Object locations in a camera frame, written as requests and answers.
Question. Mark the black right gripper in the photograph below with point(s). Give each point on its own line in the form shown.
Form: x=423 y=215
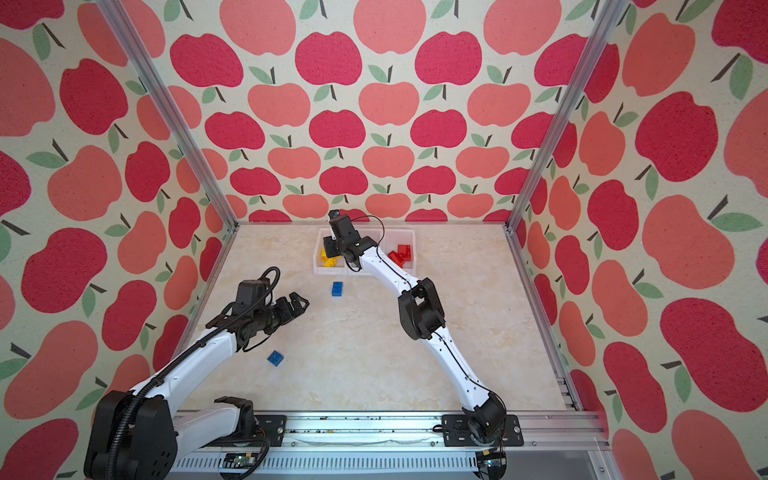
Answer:
x=326 y=246

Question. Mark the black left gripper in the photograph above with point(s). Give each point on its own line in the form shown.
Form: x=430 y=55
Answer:
x=287 y=313

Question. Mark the yellow lego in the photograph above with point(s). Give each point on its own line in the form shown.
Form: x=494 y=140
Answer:
x=328 y=262

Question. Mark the small blue lego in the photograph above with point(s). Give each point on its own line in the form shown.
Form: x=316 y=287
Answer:
x=275 y=358

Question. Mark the red long lego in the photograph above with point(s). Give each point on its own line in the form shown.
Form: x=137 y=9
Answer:
x=393 y=259

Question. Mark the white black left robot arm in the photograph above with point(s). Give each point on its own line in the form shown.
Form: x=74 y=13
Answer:
x=139 y=433

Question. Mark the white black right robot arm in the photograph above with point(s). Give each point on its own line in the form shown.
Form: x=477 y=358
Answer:
x=422 y=317

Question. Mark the white left plastic bin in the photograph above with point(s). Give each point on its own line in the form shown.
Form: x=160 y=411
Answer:
x=340 y=270

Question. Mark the white plastic bin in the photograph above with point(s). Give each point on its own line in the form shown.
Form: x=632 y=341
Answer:
x=402 y=242
x=340 y=270
x=375 y=235

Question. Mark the white middle plastic bin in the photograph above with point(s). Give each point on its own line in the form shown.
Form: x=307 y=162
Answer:
x=375 y=235

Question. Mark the white right plastic bin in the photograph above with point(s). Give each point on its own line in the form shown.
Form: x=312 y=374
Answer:
x=402 y=242

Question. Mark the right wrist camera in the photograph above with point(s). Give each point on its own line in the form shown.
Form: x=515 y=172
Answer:
x=342 y=226

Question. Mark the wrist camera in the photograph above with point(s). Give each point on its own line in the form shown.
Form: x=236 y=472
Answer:
x=342 y=226
x=251 y=295

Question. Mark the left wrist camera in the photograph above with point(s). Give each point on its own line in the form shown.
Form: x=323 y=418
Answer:
x=251 y=295

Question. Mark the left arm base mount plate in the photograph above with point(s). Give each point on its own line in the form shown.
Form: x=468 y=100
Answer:
x=271 y=427

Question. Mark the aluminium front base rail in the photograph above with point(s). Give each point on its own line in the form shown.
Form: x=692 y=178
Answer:
x=558 y=445

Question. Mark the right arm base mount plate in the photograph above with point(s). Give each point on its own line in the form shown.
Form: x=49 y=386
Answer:
x=461 y=431

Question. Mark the aluminium left frame post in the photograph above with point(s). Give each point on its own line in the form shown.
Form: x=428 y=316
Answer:
x=130 y=40

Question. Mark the aluminium frame post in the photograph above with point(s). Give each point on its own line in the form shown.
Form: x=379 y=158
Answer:
x=130 y=40
x=604 y=26

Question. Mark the aluminium right frame post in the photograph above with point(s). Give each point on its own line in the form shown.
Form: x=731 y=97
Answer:
x=604 y=26

